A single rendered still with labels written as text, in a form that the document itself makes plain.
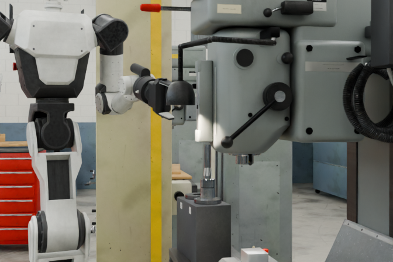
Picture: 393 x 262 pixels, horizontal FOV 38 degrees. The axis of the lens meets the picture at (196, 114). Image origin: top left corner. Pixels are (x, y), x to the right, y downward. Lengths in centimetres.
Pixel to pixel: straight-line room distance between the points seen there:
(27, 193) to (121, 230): 283
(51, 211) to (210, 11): 94
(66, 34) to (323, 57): 96
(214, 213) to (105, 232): 147
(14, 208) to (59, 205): 404
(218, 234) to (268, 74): 64
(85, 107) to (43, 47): 844
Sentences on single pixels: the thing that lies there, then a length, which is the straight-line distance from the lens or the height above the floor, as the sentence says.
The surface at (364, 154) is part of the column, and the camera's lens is 171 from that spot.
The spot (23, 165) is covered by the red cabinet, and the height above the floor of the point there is 87.
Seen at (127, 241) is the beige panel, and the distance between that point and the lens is 326.
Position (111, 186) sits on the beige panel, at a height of 100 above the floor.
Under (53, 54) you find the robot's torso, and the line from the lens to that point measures 203.
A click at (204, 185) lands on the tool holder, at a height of 118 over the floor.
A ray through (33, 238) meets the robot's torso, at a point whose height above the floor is 100.
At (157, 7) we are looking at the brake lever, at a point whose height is 170.
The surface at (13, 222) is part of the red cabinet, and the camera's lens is 606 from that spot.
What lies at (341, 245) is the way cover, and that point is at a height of 102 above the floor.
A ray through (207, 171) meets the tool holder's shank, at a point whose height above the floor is 122.
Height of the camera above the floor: 142
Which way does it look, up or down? level
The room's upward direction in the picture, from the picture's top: straight up
